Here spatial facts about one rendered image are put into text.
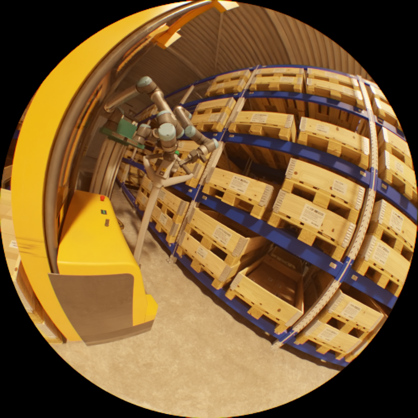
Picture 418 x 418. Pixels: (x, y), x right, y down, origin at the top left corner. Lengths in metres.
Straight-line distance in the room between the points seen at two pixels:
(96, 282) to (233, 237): 1.20
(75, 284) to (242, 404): 1.40
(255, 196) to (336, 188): 0.79
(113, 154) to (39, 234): 1.64
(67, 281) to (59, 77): 0.62
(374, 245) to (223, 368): 1.64
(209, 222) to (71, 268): 1.36
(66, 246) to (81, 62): 0.58
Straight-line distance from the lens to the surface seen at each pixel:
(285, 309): 1.46
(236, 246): 1.36
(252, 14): 6.86
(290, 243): 1.31
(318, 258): 1.35
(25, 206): 0.52
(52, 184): 0.47
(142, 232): 1.10
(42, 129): 0.47
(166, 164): 1.02
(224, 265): 1.46
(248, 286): 1.43
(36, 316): 0.90
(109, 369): 1.26
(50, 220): 0.51
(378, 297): 1.84
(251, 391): 1.54
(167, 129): 0.73
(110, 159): 2.00
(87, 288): 0.62
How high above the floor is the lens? 1.25
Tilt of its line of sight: 8 degrees down
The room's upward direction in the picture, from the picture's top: 23 degrees clockwise
